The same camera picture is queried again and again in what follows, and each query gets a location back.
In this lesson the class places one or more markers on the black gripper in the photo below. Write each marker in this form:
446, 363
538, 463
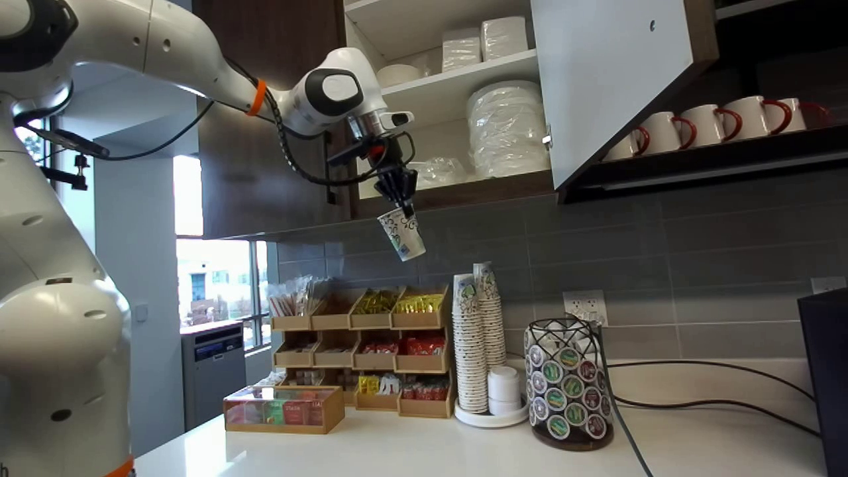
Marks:
387, 151

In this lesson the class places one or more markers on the patterned white paper cup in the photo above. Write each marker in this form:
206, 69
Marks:
400, 238

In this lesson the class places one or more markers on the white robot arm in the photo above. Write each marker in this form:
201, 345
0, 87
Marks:
54, 354

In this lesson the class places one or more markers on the patterned paper cup stack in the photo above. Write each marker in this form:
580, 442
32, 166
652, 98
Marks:
466, 354
493, 308

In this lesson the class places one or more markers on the white cup lid stack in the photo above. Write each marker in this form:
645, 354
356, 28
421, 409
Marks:
505, 390

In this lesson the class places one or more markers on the white cabinet door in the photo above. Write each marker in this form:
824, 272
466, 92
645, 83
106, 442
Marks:
611, 80

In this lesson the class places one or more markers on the dark open mug shelf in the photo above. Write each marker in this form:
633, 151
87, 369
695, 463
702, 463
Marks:
759, 169

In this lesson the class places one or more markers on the yellow-green packets pile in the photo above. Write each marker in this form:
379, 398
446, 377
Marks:
376, 304

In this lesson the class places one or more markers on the yellow packets pile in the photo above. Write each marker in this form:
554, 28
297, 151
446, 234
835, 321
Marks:
420, 304

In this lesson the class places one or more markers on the white paper plate stack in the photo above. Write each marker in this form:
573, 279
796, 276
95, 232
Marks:
505, 129

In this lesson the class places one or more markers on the bag of stir sticks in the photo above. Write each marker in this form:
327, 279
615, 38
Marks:
291, 299

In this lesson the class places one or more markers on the red packets pile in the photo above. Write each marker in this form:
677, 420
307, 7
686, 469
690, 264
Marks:
421, 345

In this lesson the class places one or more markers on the white napkin pack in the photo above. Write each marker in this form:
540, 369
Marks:
462, 49
505, 38

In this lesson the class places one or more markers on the wooden condiment organizer rack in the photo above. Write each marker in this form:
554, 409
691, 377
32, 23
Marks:
372, 362

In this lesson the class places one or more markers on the bright window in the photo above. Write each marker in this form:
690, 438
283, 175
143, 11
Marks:
221, 283

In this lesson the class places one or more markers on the wooden tea bag box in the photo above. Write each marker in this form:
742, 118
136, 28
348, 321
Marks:
282, 411

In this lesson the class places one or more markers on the round white tray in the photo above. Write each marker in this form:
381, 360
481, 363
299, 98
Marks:
493, 420

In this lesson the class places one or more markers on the patterned black white canister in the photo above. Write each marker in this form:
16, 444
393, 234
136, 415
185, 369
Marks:
567, 385

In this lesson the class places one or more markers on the grey under-counter appliance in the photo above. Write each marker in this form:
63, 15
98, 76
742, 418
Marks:
213, 374

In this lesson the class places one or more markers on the black coffee machine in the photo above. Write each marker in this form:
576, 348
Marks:
828, 381

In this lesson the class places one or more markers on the white shelved wall cabinet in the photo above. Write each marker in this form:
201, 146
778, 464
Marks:
425, 102

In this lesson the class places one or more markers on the dark wood wall cabinet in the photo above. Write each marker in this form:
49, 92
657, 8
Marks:
266, 133

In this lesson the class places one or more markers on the white wall power outlet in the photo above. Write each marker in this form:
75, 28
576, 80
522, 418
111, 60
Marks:
587, 308

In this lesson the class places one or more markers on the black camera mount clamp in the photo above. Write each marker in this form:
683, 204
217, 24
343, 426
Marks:
75, 159

